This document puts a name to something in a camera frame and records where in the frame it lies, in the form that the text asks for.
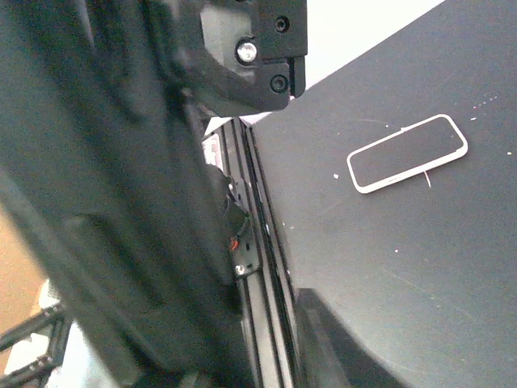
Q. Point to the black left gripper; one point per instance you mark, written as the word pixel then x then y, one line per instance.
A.
pixel 243 57

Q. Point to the phone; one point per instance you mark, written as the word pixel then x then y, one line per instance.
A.
pixel 410 151
pixel 105 177

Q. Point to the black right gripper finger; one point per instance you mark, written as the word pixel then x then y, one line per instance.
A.
pixel 329 355

